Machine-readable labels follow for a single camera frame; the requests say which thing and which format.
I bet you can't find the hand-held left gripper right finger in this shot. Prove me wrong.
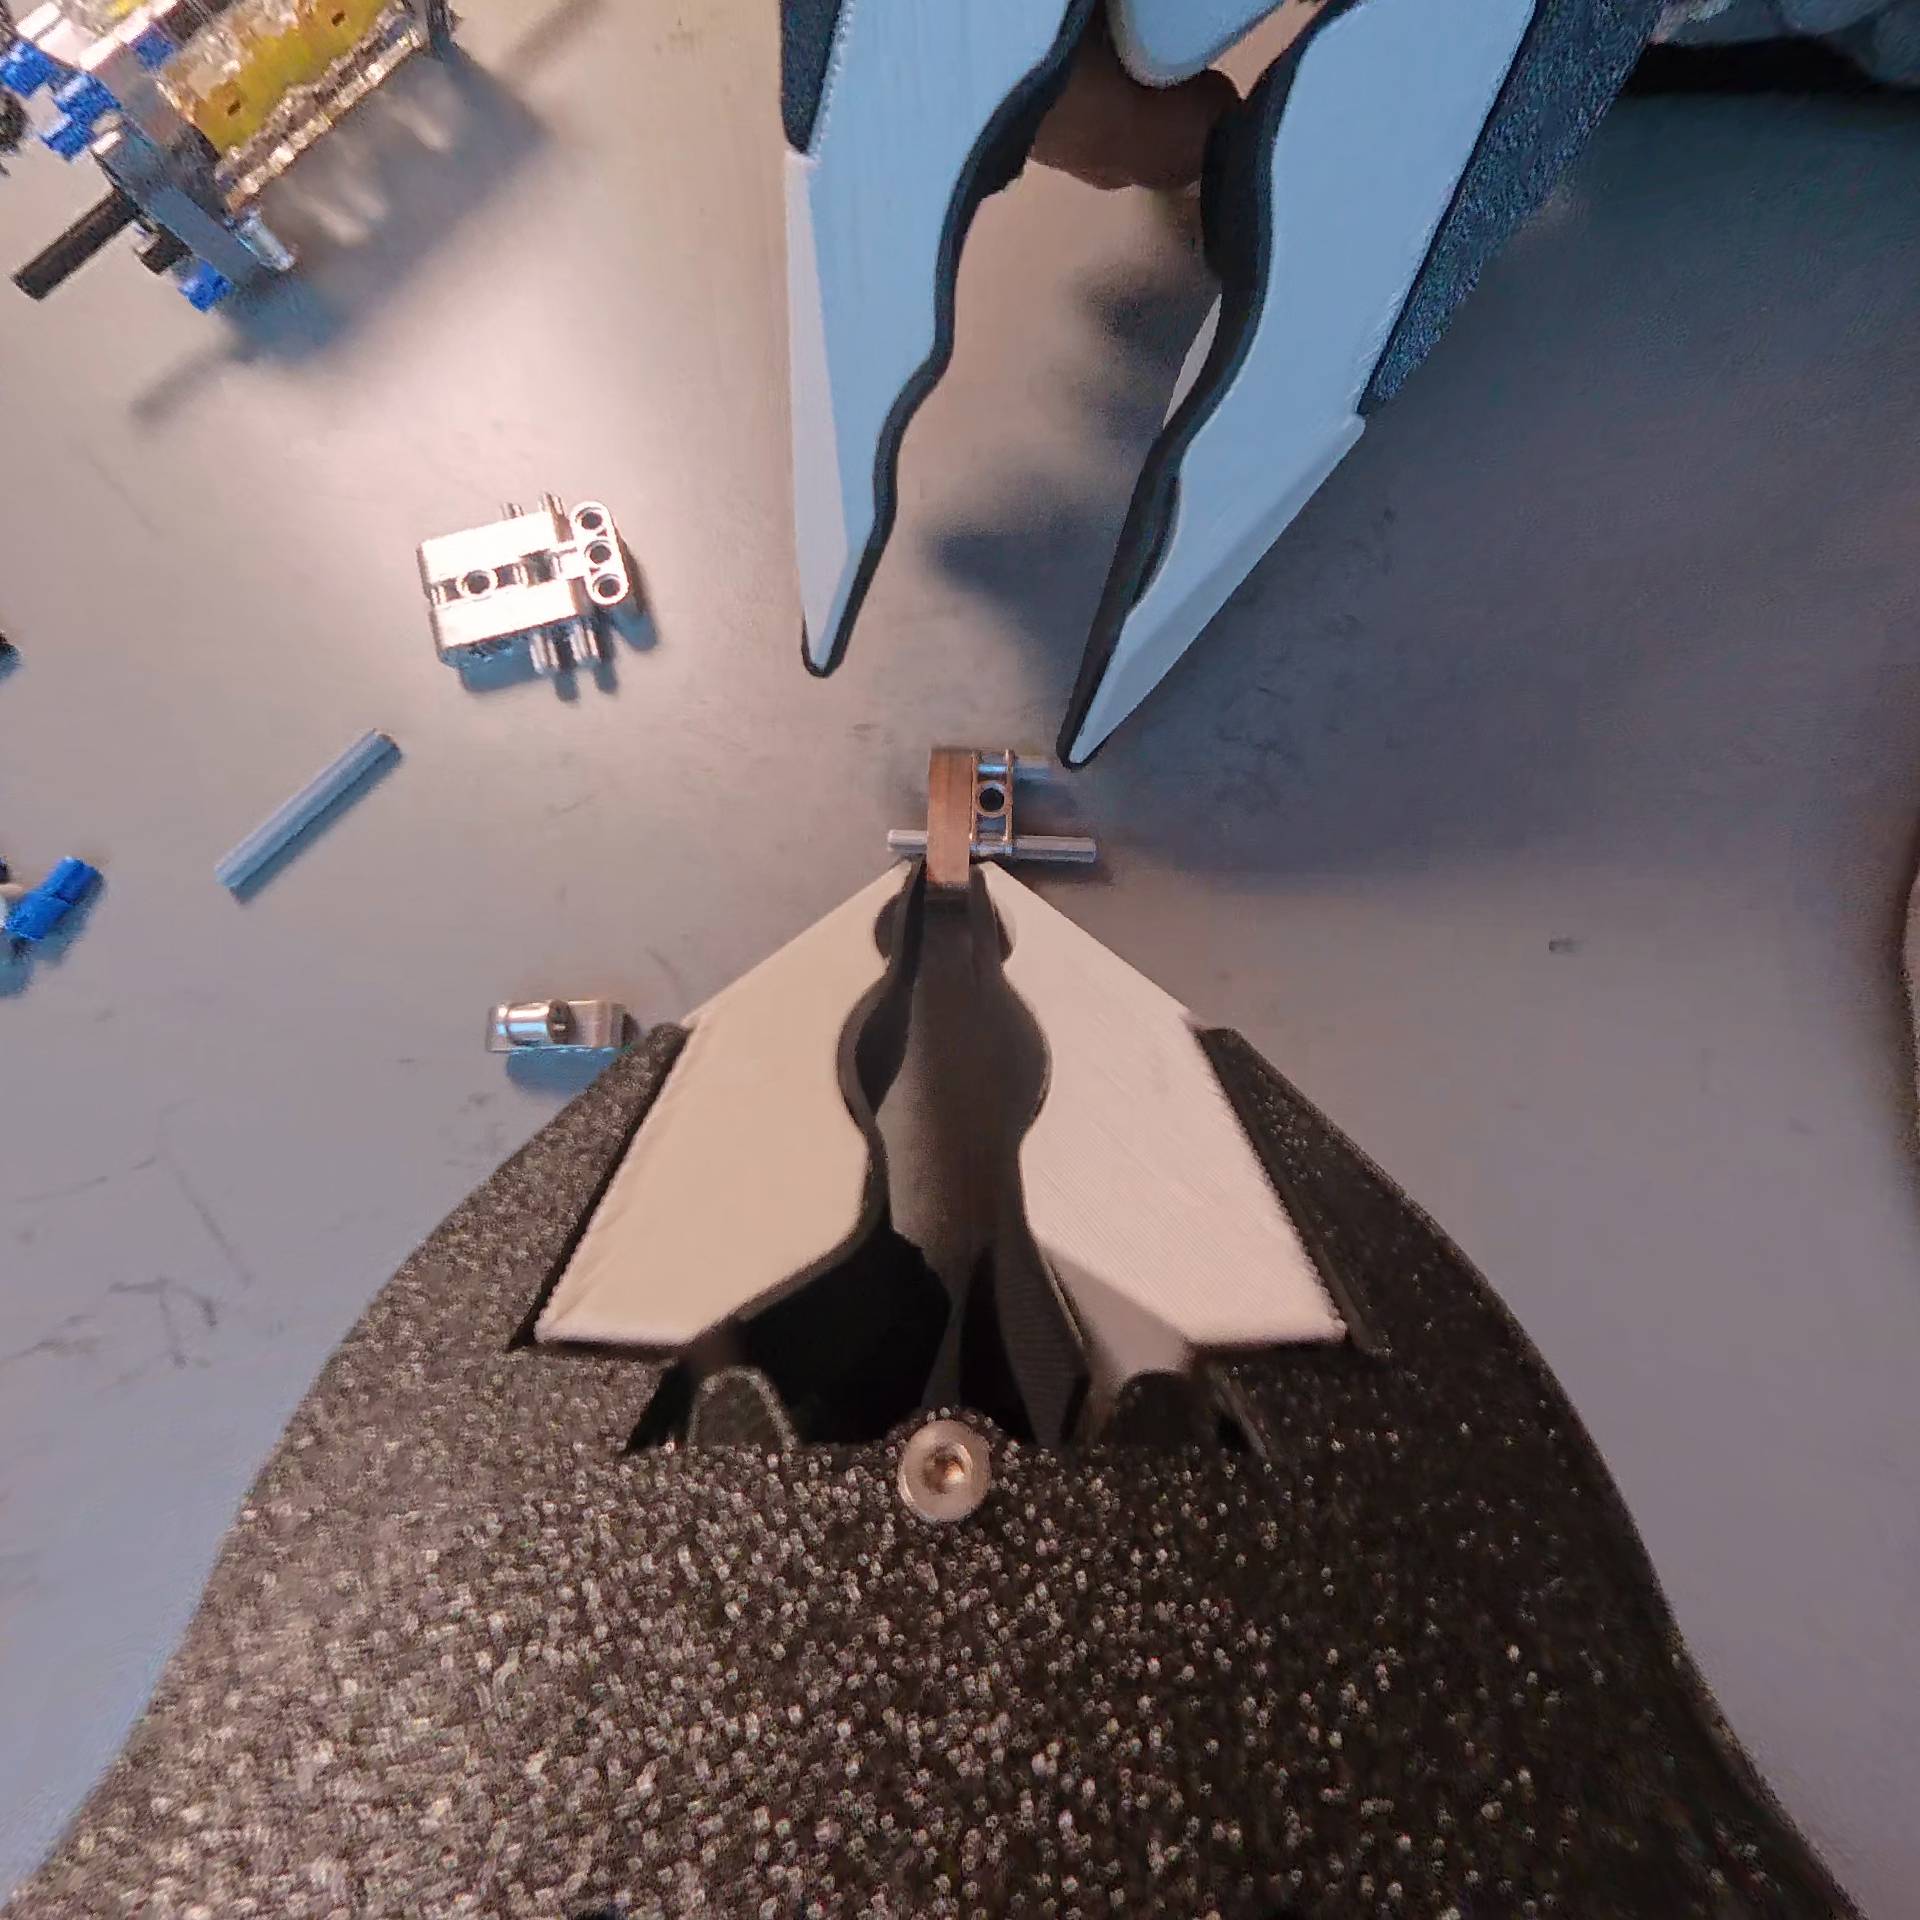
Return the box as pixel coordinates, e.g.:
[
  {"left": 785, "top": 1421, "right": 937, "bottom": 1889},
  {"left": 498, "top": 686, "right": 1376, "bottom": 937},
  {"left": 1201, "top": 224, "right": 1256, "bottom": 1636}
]
[{"left": 972, "top": 865, "right": 1348, "bottom": 1378}]

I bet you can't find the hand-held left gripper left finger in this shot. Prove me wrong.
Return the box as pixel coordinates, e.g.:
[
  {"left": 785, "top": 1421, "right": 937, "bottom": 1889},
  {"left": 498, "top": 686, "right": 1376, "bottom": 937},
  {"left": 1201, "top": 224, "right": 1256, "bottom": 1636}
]
[{"left": 532, "top": 863, "right": 929, "bottom": 1352}]

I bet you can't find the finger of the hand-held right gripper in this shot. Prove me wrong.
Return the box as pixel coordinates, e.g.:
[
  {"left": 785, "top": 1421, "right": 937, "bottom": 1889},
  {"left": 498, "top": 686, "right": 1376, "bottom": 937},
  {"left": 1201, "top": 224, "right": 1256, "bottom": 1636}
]
[
  {"left": 1056, "top": 0, "right": 1541, "bottom": 771},
  {"left": 782, "top": 0, "right": 1109, "bottom": 680}
]

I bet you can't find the chrome T-shaped connector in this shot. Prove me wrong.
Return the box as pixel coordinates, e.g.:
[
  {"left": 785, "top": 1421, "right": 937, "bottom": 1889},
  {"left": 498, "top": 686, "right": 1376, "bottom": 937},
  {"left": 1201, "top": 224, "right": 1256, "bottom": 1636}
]
[{"left": 485, "top": 995, "right": 644, "bottom": 1057}]

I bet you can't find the chrome thin liftarm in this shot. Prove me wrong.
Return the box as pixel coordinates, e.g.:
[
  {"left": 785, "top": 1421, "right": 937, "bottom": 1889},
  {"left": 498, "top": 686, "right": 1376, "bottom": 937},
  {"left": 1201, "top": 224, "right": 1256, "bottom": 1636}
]
[{"left": 923, "top": 746, "right": 980, "bottom": 889}]

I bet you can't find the chrome beam assembly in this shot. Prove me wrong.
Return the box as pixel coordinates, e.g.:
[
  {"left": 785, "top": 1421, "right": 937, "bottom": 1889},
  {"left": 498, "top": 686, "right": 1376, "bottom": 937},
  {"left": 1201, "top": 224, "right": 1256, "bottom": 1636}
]
[{"left": 416, "top": 499, "right": 642, "bottom": 673}]

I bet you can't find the clear engine block model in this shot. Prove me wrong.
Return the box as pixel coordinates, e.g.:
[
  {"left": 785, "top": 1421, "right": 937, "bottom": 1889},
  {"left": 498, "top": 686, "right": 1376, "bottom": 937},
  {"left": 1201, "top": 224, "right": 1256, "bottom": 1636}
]
[{"left": 12, "top": 0, "right": 459, "bottom": 311}]

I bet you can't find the pile of mixed small connectors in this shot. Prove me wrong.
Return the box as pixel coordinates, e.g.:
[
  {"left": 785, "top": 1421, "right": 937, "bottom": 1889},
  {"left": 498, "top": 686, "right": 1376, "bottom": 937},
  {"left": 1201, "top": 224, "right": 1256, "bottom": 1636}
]
[{"left": 0, "top": 854, "right": 107, "bottom": 963}]

